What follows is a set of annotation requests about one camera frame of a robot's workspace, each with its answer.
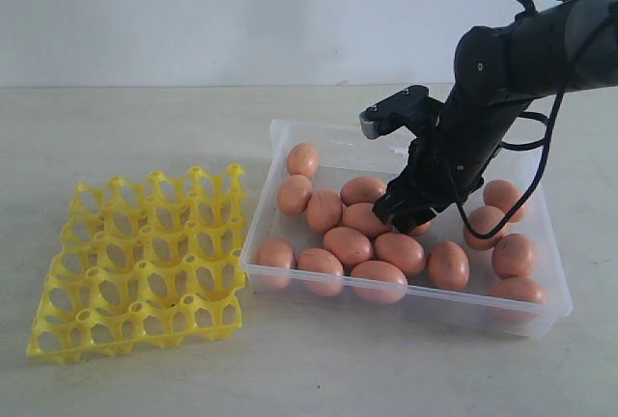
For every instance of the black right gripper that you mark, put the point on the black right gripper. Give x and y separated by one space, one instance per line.
454 143

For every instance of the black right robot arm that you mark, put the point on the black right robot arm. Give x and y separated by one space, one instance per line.
499 72

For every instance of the brown egg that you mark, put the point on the brown egg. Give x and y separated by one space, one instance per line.
360 216
380 272
515 255
276 252
448 266
401 250
363 189
321 261
324 211
421 229
483 220
348 245
294 194
499 195
520 289
303 159

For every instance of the clear plastic bin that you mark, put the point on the clear plastic bin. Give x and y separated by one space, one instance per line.
346 154

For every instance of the yellow plastic egg tray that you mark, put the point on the yellow plastic egg tray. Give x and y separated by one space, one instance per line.
154 263

